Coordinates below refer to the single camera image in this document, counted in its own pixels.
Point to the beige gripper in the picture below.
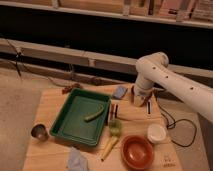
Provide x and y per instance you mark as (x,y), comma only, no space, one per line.
(139,100)

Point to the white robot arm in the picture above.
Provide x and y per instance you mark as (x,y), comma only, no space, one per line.
(153,69)

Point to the white paper cup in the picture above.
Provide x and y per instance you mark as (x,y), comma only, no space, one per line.
(156,133)

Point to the small metal cup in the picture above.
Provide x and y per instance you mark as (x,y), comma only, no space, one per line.
(39,132)

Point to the dark brown small bowl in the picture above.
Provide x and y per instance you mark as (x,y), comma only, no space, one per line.
(150,97)

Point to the black white knife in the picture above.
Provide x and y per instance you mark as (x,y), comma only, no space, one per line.
(148,107)

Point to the red black utensil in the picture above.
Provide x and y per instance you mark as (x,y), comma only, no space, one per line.
(112,112)

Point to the green yellow brush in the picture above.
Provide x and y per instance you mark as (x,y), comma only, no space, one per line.
(115,132)

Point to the green cucumber toy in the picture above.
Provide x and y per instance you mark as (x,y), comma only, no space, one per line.
(92,116)

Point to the large red-brown bowl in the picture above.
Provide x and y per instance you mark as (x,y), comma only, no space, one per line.
(137,153)

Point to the green plastic tray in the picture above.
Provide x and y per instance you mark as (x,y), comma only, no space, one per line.
(70,125)

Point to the red object behind table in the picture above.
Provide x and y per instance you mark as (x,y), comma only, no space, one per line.
(69,88)

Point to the blue-grey crumpled cloth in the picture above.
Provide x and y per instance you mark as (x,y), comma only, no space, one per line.
(76,161)

